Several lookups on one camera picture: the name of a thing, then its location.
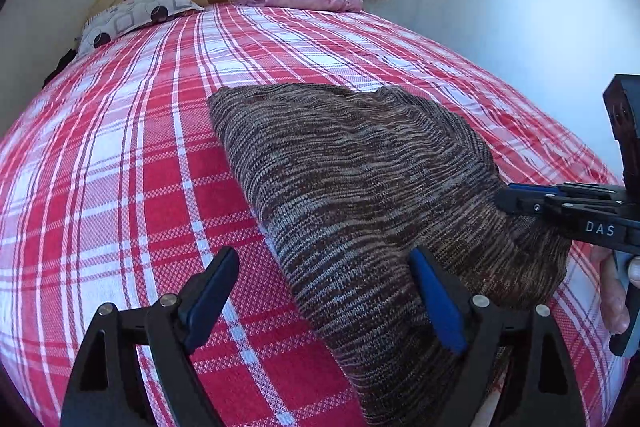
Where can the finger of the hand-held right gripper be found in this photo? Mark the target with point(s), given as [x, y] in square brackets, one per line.
[520, 204]
[535, 189]

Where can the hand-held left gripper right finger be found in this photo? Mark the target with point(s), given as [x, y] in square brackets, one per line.
[440, 307]

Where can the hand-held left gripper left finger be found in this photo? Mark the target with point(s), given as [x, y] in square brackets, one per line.
[215, 292]

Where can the brown striped knit sweater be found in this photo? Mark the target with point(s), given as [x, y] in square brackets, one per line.
[350, 182]

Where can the person's right hand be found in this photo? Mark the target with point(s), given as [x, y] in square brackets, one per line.
[611, 297]

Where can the red plaid blanket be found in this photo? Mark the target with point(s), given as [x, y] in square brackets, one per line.
[125, 182]

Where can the dark clothing pile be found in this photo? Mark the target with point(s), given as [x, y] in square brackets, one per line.
[60, 67]

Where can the grey patterned pillow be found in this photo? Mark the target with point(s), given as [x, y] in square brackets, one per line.
[135, 14]

